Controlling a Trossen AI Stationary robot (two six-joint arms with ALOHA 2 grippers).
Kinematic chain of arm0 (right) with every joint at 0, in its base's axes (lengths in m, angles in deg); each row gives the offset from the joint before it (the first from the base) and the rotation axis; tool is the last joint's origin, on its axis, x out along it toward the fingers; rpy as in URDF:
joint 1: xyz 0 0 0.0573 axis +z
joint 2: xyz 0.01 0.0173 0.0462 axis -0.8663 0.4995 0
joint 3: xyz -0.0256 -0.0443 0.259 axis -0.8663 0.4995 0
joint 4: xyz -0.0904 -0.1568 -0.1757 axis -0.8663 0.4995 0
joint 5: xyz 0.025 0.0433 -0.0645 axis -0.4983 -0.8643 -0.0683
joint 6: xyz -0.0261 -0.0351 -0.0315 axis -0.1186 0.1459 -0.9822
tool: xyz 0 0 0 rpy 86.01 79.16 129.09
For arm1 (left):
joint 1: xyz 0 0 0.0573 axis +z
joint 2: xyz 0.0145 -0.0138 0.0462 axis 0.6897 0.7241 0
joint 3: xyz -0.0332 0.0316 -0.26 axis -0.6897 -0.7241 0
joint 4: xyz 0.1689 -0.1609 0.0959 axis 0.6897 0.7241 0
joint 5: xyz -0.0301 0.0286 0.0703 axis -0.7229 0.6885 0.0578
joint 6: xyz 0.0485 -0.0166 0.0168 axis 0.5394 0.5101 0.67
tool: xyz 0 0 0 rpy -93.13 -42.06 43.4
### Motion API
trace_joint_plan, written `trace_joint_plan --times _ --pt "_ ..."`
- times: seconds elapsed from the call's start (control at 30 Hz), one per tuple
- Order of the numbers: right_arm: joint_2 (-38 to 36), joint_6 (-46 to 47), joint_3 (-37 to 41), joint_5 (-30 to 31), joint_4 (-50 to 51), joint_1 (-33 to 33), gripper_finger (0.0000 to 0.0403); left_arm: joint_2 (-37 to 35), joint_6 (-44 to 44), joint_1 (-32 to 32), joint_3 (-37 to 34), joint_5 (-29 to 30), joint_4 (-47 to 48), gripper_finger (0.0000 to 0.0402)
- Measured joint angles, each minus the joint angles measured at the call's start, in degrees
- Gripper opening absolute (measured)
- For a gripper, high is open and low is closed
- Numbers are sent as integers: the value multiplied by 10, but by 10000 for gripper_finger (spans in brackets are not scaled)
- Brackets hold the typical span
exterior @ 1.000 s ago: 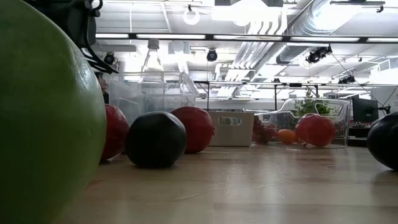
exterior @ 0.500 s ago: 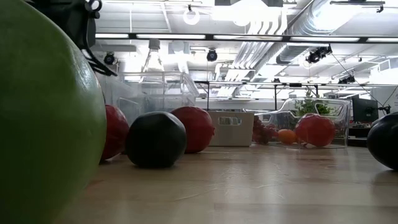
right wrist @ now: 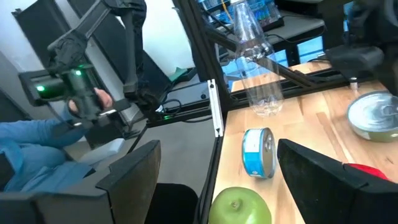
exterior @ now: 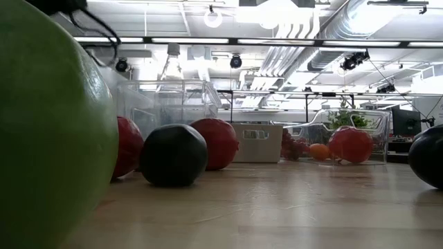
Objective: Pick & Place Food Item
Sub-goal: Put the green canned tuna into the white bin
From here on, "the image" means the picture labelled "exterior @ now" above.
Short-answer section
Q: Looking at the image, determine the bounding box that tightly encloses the silver ventilation duct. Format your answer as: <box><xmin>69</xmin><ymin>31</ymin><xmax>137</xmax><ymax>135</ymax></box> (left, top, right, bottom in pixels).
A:
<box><xmin>306</xmin><ymin>0</ymin><xmax>381</xmax><ymax>72</ymax></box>

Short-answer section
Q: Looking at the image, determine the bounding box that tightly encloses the black computer monitor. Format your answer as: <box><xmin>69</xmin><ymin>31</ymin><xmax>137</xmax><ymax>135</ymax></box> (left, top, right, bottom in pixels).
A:
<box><xmin>392</xmin><ymin>108</ymin><xmax>422</xmax><ymax>137</ymax></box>

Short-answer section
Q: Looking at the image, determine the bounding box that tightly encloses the black plum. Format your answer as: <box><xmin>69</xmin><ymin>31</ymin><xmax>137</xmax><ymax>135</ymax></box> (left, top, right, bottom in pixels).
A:
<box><xmin>139</xmin><ymin>123</ymin><xmax>209</xmax><ymax>188</ymax></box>
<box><xmin>407</xmin><ymin>124</ymin><xmax>443</xmax><ymax>190</ymax></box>

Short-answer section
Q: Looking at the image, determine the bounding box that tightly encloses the green plant in white pot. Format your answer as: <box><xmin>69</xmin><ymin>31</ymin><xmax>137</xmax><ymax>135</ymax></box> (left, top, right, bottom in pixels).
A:
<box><xmin>327</xmin><ymin>98</ymin><xmax>370</xmax><ymax>129</ymax></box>

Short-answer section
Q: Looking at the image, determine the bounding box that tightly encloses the clear plastic handled fruit bin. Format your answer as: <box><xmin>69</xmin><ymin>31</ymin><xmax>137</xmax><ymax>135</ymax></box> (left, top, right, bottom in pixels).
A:
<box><xmin>282</xmin><ymin>108</ymin><xmax>392</xmax><ymax>166</ymax></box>

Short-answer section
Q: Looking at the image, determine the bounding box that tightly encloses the light grey handled bin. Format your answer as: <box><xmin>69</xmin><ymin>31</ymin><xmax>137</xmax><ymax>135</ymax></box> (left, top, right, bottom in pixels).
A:
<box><xmin>230</xmin><ymin>122</ymin><xmax>284</xmax><ymax>164</ymax></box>

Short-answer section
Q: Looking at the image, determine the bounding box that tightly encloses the black background table frame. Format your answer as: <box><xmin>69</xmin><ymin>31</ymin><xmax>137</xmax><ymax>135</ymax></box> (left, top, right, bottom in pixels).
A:
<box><xmin>217</xmin><ymin>89</ymin><xmax>443</xmax><ymax>124</ymax></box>

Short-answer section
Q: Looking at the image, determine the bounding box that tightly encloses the pink round fruit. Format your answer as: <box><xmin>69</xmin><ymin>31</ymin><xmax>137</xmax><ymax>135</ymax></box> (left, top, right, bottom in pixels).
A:
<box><xmin>111</xmin><ymin>116</ymin><xmax>145</xmax><ymax>181</ymax></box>

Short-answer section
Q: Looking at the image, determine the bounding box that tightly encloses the white ring lamp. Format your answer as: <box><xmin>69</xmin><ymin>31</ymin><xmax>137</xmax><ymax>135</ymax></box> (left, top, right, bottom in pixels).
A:
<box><xmin>203</xmin><ymin>8</ymin><xmax>224</xmax><ymax>29</ymax></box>

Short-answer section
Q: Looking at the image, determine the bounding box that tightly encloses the clear plastic bottle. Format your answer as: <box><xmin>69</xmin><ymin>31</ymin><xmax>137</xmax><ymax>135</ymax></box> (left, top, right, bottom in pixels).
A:
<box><xmin>157</xmin><ymin>43</ymin><xmax>186</xmax><ymax>118</ymax></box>

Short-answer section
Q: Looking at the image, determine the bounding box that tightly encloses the green apple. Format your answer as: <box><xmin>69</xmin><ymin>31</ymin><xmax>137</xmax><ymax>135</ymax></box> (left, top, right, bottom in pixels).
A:
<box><xmin>0</xmin><ymin>0</ymin><xmax>120</xmax><ymax>249</ymax></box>

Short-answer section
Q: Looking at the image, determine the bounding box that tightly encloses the red grape bunch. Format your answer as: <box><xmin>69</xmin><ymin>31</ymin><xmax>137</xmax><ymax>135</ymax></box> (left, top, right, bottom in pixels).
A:
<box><xmin>280</xmin><ymin>128</ymin><xmax>311</xmax><ymax>162</ymax></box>

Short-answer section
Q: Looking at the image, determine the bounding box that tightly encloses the orange tangerine cluster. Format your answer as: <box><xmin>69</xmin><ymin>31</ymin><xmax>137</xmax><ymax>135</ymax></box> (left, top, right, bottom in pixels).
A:
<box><xmin>309</xmin><ymin>142</ymin><xmax>332</xmax><ymax>162</ymax></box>

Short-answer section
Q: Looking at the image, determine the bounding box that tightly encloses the large clear plastic storage bin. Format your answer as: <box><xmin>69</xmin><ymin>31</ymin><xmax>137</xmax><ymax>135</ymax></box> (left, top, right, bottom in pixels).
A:
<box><xmin>116</xmin><ymin>79</ymin><xmax>222</xmax><ymax>139</ymax></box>

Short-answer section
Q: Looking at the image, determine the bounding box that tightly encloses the black aluminium frame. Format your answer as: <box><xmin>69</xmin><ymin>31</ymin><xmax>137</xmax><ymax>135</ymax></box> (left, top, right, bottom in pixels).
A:
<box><xmin>74</xmin><ymin>36</ymin><xmax>443</xmax><ymax>49</ymax></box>

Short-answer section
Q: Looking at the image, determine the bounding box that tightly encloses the red apple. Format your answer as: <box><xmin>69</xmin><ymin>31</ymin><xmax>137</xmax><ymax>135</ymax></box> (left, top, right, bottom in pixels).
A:
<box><xmin>327</xmin><ymin>125</ymin><xmax>374</xmax><ymax>165</ymax></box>
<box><xmin>189</xmin><ymin>118</ymin><xmax>240</xmax><ymax>172</ymax></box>

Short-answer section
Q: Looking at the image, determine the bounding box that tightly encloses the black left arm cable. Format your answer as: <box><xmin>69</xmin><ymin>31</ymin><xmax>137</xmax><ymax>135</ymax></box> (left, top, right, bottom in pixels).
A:
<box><xmin>67</xmin><ymin>7</ymin><xmax>123</xmax><ymax>68</ymax></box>

